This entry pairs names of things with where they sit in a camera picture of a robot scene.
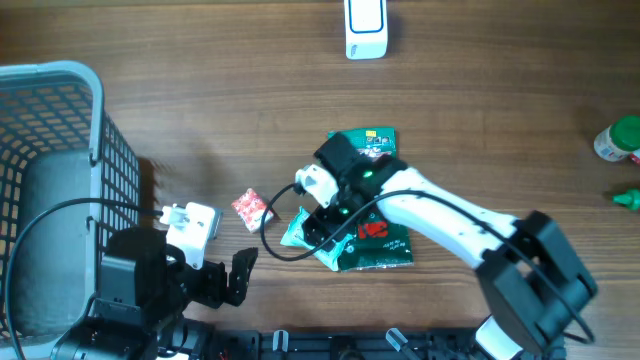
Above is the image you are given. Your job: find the mint green tissue pack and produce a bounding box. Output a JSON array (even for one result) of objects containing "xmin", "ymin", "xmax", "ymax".
[{"xmin": 280, "ymin": 207, "xmax": 354, "ymax": 272}]

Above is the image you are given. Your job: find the small red snack box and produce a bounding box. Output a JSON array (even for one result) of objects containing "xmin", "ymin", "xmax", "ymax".
[{"xmin": 231, "ymin": 188, "xmax": 274, "ymax": 233}]

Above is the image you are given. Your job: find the green 3M gloves package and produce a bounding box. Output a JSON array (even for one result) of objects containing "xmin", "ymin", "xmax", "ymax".
[{"xmin": 337, "ymin": 127, "xmax": 414, "ymax": 272}]

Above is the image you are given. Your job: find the green lid jar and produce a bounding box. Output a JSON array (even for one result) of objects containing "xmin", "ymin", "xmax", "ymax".
[{"xmin": 593, "ymin": 115, "xmax": 639, "ymax": 162}]

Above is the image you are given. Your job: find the red sauce bottle green cap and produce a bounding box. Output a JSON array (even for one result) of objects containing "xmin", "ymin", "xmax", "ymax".
[{"xmin": 612, "ymin": 189, "xmax": 640, "ymax": 211}]

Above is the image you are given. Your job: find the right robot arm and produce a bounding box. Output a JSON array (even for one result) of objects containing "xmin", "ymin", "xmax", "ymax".
[{"xmin": 295, "ymin": 133, "xmax": 598, "ymax": 359}]

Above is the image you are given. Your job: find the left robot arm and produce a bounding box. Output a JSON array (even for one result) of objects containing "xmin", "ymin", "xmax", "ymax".
[{"xmin": 51, "ymin": 227, "xmax": 258, "ymax": 360}]

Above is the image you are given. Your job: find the white barcode scanner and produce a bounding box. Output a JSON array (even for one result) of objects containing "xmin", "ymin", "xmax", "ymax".
[{"xmin": 343, "ymin": 0, "xmax": 389, "ymax": 61}]

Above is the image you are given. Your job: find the grey plastic mesh basket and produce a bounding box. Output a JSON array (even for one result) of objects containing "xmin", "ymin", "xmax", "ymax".
[{"xmin": 1, "ymin": 61, "xmax": 140, "ymax": 359}]

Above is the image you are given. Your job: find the left camera black cable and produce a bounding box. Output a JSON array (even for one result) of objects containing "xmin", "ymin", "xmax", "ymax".
[{"xmin": 2, "ymin": 197, "xmax": 165, "ymax": 360}]

